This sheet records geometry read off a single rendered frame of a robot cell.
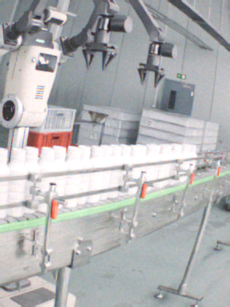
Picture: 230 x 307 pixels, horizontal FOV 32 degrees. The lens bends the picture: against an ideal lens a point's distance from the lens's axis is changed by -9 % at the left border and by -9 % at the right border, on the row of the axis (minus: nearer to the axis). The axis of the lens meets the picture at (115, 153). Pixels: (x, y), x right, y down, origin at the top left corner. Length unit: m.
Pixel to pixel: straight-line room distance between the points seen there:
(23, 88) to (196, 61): 10.63
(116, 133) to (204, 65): 4.51
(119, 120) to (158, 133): 0.92
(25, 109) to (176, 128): 6.33
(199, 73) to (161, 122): 4.35
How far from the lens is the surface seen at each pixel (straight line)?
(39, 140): 3.78
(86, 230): 1.25
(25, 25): 1.65
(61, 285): 1.34
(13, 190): 0.99
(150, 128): 8.20
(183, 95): 12.22
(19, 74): 1.83
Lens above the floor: 1.33
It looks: 8 degrees down
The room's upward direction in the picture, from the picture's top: 11 degrees clockwise
